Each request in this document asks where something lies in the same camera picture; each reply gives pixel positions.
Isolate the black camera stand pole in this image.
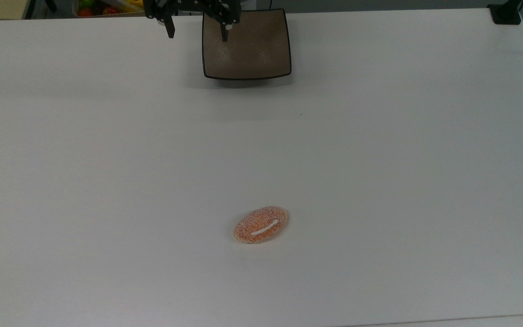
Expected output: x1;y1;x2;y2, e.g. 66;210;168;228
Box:
487;0;523;25

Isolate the sugared orange bread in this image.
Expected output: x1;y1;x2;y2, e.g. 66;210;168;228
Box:
233;206;289;244

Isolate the yellow toy banana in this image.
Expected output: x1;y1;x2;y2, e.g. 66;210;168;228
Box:
115;0;145;12

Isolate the brown square ceramic plate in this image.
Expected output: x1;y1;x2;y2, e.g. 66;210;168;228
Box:
202;8;292;81

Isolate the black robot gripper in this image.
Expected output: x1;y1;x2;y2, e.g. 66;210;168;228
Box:
143;0;242;43

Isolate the box of toy fruit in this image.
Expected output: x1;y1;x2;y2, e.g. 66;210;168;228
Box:
72;0;147;18

